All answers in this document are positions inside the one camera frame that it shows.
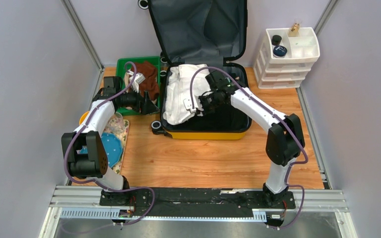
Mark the blue round cream jar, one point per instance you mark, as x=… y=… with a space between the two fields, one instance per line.
x=280 y=51

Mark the blue polka dot plate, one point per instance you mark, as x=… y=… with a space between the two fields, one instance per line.
x=99 y=150

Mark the yellow bowl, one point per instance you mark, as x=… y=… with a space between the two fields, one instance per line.
x=83 y=117

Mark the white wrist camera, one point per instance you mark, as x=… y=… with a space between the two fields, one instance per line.
x=189 y=106
x=136 y=78

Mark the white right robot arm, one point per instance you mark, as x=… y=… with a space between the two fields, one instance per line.
x=285 y=139

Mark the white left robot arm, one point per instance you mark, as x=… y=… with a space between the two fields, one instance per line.
x=109 y=98

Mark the floral placemat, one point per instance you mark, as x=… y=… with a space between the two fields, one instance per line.
x=124 y=131

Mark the green plastic tray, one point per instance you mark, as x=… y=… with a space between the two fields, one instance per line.
x=120 y=71

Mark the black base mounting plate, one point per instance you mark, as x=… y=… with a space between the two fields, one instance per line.
x=197 y=203

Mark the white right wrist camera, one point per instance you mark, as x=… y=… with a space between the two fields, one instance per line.
x=189 y=106

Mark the brown towel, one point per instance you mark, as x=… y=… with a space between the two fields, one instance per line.
x=150 y=84

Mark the white plastic drawer organizer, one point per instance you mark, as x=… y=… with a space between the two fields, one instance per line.
x=288 y=72

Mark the white towel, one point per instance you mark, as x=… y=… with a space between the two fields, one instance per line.
x=178 y=89

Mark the frosted gold pump bottle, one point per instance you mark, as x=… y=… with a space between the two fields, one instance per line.
x=294 y=30

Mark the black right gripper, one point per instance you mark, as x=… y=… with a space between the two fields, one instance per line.
x=204 y=110

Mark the yellow Pikachu hard-shell suitcase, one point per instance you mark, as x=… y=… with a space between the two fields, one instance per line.
x=211 y=32

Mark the aluminium frame rail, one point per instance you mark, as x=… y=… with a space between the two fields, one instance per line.
x=82 y=202

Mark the clear plastic cup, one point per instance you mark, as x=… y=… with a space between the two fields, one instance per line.
x=116 y=124

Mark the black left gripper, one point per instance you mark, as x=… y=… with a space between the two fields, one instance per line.
x=145 y=105

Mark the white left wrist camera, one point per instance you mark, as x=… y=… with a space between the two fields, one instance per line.
x=136 y=78

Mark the black garment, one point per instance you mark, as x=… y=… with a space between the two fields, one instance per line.
x=225 y=118

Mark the small black jar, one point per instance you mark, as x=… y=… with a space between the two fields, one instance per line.
x=276 y=40

